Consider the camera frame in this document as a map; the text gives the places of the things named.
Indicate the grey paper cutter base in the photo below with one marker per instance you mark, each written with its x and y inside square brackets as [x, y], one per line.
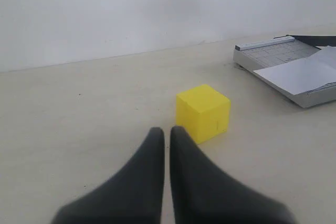
[277, 51]

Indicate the black cutter blade handle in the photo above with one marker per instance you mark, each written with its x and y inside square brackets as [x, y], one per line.
[316, 41]

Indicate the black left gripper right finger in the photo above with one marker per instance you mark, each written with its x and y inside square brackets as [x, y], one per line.
[203, 193]

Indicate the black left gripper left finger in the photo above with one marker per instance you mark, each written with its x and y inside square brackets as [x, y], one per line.
[133, 195]

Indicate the yellow foam cube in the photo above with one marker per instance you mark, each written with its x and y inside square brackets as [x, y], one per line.
[203, 112]

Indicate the white paper sheet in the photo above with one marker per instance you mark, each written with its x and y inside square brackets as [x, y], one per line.
[304, 74]

